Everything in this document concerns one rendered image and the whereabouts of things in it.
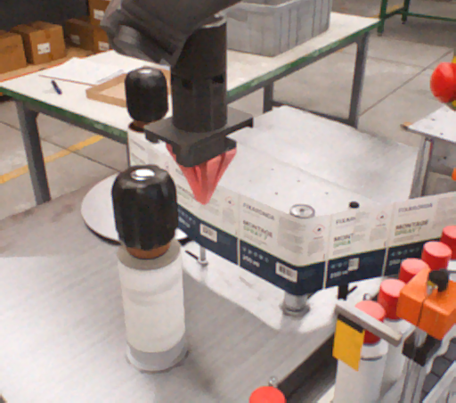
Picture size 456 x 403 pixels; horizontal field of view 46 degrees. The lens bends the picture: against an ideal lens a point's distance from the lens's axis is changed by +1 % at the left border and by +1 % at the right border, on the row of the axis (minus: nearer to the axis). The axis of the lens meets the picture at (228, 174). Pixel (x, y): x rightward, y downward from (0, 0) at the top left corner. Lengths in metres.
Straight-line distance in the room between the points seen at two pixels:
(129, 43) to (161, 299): 0.38
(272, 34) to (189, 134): 1.89
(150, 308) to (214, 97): 0.33
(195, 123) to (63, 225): 0.65
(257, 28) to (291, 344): 1.77
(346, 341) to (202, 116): 0.26
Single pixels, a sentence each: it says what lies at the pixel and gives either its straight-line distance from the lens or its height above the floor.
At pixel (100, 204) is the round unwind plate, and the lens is 1.17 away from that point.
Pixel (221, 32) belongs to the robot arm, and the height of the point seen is 1.37.
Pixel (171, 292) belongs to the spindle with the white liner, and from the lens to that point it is 0.74.
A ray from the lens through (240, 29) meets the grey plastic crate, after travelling 2.48.
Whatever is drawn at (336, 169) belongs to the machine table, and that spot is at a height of 0.83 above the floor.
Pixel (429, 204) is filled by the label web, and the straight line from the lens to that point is 0.90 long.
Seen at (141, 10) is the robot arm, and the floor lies 1.41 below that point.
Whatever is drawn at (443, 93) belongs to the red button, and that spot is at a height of 1.32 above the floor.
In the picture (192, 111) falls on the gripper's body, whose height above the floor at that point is 1.30.
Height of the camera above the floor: 1.50
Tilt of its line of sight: 29 degrees down
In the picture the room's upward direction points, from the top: straight up
